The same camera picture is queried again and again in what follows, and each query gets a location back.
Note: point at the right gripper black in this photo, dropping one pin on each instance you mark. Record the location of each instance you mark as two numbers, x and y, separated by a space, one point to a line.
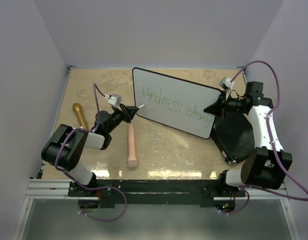
220 107

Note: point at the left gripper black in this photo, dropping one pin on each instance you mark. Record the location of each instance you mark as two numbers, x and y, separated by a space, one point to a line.
128 115

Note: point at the white whiteboard black frame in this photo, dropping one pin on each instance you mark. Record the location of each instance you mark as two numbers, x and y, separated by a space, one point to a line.
174 102

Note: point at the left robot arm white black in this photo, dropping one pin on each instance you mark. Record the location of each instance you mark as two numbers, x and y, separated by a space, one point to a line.
64 149

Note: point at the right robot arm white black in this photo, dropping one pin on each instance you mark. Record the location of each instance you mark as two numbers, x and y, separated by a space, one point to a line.
268 162

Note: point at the black keyboard case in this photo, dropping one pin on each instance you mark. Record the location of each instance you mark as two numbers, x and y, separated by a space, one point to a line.
233 136

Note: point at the pink toy microphone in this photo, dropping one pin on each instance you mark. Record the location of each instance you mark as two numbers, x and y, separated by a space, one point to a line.
132 159

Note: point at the gold toy microphone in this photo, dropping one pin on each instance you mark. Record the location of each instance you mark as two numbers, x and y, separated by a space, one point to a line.
78 110

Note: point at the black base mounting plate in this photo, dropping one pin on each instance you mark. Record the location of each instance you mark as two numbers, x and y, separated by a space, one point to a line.
156 192

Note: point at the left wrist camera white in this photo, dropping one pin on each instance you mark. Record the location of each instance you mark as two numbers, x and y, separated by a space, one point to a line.
113 99

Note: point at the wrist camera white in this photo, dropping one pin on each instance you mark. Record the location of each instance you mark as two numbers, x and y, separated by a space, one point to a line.
226 83
113 99

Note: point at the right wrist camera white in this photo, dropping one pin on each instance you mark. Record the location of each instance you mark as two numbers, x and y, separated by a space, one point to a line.
226 83

